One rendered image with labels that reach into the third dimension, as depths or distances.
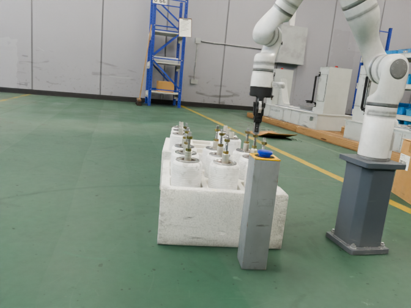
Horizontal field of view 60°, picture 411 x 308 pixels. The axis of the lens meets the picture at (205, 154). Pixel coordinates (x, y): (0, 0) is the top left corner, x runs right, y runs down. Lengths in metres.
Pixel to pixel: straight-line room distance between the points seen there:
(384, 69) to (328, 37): 7.41
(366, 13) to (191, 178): 0.70
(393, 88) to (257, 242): 0.62
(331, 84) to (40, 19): 5.19
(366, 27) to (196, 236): 0.80
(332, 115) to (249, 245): 3.50
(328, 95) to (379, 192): 3.17
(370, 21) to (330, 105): 3.22
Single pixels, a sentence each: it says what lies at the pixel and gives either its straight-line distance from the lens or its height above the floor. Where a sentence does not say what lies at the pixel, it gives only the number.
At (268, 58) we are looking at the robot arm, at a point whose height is 0.59.
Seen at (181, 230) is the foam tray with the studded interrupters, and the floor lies 0.05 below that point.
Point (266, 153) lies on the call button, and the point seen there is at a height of 0.33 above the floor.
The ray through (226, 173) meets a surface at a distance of 1.09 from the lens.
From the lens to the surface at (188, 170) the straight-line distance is 1.07.
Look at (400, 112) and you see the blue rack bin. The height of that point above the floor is 0.30.
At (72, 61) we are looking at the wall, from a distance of 7.28.
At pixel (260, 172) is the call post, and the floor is 0.28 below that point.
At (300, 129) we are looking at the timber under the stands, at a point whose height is 0.05.
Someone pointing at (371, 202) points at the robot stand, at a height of 0.17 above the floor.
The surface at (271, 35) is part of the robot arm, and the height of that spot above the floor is 0.66.
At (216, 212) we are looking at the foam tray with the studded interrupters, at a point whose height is 0.11.
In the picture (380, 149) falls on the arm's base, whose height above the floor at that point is 0.34.
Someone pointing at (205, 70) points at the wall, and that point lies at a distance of 7.46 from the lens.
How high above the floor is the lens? 0.49
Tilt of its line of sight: 11 degrees down
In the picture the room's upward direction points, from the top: 5 degrees clockwise
